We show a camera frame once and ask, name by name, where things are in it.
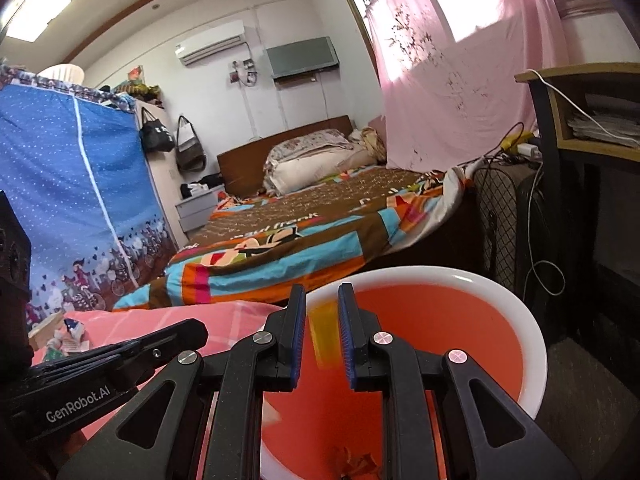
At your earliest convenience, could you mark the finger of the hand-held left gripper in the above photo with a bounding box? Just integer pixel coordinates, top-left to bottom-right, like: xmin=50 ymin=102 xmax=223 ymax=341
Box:
xmin=27 ymin=340 xmax=146 ymax=368
xmin=100 ymin=318 xmax=210 ymax=376

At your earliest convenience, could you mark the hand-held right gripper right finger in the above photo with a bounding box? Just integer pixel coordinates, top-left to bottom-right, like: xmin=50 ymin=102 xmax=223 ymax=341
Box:
xmin=337 ymin=282 xmax=583 ymax=480

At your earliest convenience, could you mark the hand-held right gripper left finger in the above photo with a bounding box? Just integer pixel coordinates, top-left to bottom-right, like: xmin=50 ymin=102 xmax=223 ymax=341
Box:
xmin=57 ymin=284 xmax=307 ymax=480

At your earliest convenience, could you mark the blue green packet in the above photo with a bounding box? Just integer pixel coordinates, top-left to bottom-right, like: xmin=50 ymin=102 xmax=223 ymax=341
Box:
xmin=44 ymin=337 xmax=92 ymax=363

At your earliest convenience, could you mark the yellow plastic wrapper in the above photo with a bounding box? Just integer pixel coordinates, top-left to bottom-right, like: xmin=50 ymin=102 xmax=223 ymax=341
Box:
xmin=309 ymin=300 xmax=346 ymax=372

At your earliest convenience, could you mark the orange bucket with white rim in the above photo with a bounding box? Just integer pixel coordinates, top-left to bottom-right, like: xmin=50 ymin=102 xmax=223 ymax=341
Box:
xmin=257 ymin=266 xmax=547 ymax=480

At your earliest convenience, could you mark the pink checked blanket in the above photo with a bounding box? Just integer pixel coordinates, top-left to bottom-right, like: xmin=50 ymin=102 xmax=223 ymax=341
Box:
xmin=30 ymin=300 xmax=286 ymax=480

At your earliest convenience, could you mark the flat cardboard box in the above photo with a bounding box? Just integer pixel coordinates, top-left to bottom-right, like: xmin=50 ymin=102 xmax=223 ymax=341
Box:
xmin=27 ymin=312 xmax=66 ymax=348

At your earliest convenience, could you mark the colourful patterned bed quilt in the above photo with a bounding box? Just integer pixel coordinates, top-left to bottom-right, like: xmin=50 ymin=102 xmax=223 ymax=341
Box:
xmin=112 ymin=162 xmax=468 ymax=311

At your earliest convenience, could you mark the grey nightstand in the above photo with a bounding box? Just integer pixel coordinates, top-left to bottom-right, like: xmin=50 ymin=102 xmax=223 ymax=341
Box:
xmin=175 ymin=183 xmax=226 ymax=233

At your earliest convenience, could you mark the tall white cupboard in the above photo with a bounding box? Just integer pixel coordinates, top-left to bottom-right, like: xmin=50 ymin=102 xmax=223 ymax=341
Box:
xmin=135 ymin=100 xmax=181 ymax=248

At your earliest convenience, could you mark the black clothes heap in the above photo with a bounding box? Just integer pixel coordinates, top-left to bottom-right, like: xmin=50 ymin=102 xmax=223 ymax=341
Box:
xmin=180 ymin=172 xmax=223 ymax=198

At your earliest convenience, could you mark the cream pillow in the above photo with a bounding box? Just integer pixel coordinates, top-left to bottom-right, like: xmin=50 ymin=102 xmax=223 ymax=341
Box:
xmin=264 ymin=147 xmax=376 ymax=193

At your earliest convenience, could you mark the brown wooden headboard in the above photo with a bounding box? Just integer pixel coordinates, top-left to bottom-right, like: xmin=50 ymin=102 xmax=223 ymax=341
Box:
xmin=216 ymin=115 xmax=353 ymax=196

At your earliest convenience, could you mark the grey black tote bag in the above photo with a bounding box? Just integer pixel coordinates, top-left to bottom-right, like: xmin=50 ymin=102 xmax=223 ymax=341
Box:
xmin=175 ymin=116 xmax=207 ymax=172

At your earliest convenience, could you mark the blue dotted fabric wardrobe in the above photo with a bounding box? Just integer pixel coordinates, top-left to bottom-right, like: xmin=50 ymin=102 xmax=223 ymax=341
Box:
xmin=0 ymin=67 xmax=178 ymax=328

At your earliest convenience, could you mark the black quilted case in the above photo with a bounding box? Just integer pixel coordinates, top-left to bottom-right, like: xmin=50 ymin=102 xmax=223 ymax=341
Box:
xmin=472 ymin=160 xmax=561 ymax=321

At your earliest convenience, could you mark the floral pillow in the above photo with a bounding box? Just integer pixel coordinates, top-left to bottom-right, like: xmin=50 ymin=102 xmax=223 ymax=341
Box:
xmin=267 ymin=129 xmax=353 ymax=161

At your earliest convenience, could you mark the pale yellow cloth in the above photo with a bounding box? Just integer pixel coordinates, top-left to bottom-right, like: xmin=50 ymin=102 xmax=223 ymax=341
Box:
xmin=360 ymin=127 xmax=388 ymax=161

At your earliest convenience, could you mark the black handbag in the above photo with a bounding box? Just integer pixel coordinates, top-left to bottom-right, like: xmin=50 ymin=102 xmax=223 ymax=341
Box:
xmin=139 ymin=107 xmax=176 ymax=153

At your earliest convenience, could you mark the green clutter heap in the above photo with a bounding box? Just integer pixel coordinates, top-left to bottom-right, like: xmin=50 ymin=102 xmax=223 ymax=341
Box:
xmin=112 ymin=82 xmax=163 ymax=106

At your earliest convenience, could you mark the pink embroidered hanging sheet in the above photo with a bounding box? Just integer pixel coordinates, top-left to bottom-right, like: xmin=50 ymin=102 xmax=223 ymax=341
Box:
xmin=365 ymin=0 xmax=571 ymax=171

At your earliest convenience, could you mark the white plastic basin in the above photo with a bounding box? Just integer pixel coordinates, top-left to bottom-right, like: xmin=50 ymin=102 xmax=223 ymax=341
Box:
xmin=37 ymin=64 xmax=86 ymax=85

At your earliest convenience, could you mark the dark desk with wooden shelf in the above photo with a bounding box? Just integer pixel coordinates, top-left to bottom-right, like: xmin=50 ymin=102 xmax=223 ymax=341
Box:
xmin=515 ymin=65 xmax=640 ymax=341

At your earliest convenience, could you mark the white air conditioner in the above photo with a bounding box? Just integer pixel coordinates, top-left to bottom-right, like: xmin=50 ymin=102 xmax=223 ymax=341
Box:
xmin=175 ymin=21 xmax=247 ymax=66

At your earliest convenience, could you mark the stack of papers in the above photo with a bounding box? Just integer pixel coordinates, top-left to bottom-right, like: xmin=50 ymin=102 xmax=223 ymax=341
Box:
xmin=570 ymin=92 xmax=640 ymax=147

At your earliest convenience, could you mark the ceiling light panel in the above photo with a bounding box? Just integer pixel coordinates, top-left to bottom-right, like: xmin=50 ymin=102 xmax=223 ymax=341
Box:
xmin=5 ymin=0 xmax=101 ymax=41

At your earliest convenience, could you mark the thin white charger cable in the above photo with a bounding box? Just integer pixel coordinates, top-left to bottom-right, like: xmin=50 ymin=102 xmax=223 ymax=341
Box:
xmin=527 ymin=170 xmax=563 ymax=296

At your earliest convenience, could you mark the wall mounted television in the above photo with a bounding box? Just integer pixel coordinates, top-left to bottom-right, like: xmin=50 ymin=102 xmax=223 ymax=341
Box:
xmin=265 ymin=36 xmax=340 ymax=81

